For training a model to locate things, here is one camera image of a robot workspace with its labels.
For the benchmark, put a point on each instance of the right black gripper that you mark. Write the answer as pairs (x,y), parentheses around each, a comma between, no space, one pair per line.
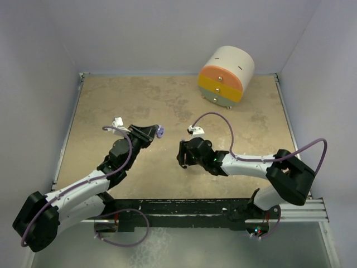
(181,156)

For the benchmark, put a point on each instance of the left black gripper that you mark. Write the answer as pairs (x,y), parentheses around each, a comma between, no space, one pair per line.
(145,134)

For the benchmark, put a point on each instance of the purple earbud charging case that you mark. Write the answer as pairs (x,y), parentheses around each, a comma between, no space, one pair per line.
(160,131)

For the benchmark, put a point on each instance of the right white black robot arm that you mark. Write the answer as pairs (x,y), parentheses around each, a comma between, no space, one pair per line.
(290,178)

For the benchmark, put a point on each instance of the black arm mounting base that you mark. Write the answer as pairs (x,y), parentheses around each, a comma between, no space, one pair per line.
(235,214)

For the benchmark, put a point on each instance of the round cream drawer cabinet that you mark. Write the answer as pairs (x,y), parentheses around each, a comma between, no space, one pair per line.
(225,76)

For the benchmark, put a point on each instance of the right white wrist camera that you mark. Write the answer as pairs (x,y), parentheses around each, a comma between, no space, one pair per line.
(195,131)

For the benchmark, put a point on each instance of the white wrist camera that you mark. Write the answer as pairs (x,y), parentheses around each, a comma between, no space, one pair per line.
(195,131)
(118,124)

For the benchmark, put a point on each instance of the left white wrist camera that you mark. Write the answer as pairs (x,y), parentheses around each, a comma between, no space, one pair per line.
(118,124)

